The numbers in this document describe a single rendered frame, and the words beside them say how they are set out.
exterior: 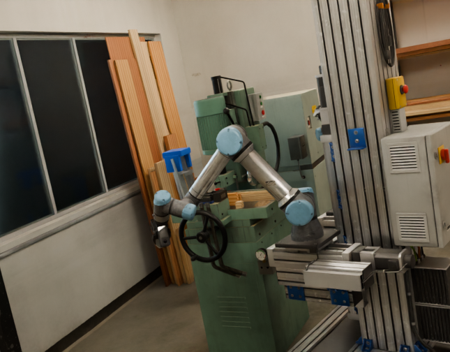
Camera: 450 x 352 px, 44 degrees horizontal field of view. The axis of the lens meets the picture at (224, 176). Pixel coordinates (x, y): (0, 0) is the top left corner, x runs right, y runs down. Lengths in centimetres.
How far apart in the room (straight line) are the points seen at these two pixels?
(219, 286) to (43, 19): 225
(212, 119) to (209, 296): 102
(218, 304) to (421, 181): 145
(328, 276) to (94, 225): 233
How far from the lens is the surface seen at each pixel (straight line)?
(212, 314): 331
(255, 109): 330
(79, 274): 414
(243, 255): 306
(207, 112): 304
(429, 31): 518
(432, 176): 235
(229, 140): 232
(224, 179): 311
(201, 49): 573
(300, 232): 252
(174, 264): 465
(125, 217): 460
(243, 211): 297
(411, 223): 244
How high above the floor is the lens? 157
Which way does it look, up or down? 9 degrees down
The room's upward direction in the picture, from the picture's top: 10 degrees counter-clockwise
